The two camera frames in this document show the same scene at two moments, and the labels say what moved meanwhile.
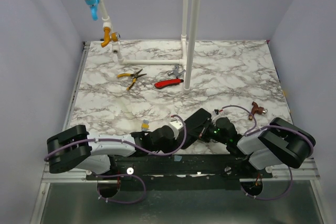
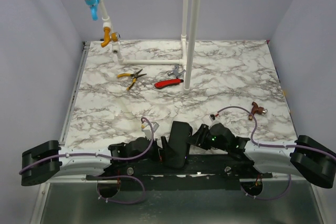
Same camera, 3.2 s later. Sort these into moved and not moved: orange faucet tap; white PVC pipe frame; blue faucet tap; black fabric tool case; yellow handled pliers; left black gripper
Moved: black fabric tool case; left black gripper
Not moved: orange faucet tap; yellow handled pliers; blue faucet tap; white PVC pipe frame
